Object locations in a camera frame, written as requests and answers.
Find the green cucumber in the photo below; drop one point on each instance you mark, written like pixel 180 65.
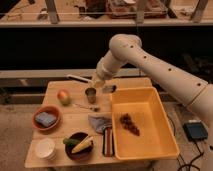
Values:
pixel 70 141

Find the brown rectangular block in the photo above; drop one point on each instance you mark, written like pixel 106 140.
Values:
pixel 108 143

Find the blue sponge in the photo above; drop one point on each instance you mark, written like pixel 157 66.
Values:
pixel 45 119

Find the orange bowl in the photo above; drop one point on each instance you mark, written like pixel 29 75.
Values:
pixel 51 110

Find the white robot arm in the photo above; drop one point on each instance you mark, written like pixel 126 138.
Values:
pixel 193 92

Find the metal spoon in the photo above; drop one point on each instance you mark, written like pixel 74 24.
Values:
pixel 92 108

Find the white paper cup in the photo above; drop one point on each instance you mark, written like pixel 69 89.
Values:
pixel 45 149

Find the grey crumpled cloth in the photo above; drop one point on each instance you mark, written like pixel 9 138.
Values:
pixel 99 124

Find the yellow plastic bin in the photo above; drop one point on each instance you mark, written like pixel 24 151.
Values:
pixel 156 139

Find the small metal cup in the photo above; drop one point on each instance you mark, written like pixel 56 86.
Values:
pixel 91 95

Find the red yellow apple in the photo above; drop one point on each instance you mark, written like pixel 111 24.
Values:
pixel 64 97

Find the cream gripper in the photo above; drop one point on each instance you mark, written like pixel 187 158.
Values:
pixel 106 69

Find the wooden table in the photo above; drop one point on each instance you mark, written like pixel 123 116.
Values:
pixel 73 119

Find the dark brown bowl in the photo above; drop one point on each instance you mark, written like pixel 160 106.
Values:
pixel 82 155

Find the yellow corn cob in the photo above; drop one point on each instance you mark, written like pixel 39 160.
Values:
pixel 83 144

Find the dark grapes bunch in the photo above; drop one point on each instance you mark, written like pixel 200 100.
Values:
pixel 129 125

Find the black foot pedal box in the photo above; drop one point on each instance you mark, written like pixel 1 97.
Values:
pixel 195 131

